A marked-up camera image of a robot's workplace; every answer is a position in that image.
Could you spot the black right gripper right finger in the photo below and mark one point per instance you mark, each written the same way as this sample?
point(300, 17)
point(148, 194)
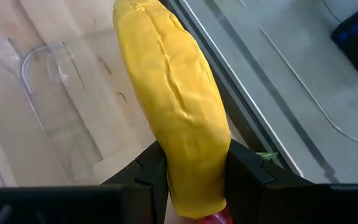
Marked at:
point(291, 205)

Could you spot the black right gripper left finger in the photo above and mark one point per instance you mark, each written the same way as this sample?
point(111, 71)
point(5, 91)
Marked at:
point(73, 205)

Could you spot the red toy grape bunch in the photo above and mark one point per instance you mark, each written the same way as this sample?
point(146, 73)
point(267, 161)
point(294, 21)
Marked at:
point(217, 219)

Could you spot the yellow toy banana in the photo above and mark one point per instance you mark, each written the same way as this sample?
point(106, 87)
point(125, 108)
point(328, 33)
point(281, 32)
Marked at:
point(172, 93)

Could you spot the clear plastic bin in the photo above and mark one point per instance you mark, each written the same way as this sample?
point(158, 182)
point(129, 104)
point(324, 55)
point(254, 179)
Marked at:
point(73, 124)

